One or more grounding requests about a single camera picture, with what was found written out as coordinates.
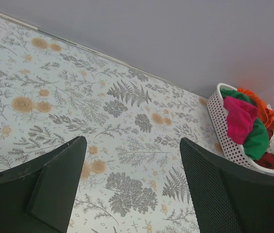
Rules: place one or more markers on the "magenta t-shirt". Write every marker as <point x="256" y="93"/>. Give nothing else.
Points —
<point x="240" y="118"/>

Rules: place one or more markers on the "dark red t-shirt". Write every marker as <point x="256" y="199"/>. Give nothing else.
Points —
<point x="267" y="160"/>

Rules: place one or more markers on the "orange t-shirt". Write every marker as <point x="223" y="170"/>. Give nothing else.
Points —
<point x="265" y="114"/>

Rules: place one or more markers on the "white perforated laundry basket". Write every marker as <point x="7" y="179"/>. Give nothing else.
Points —
<point x="231" y="151"/>

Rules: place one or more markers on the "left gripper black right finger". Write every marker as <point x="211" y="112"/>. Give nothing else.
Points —
<point x="227" y="197"/>

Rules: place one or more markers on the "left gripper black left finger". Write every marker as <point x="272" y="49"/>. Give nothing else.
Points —
<point x="38" y="196"/>

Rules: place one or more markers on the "green t-shirt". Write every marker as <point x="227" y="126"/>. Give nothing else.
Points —
<point x="257" y="140"/>

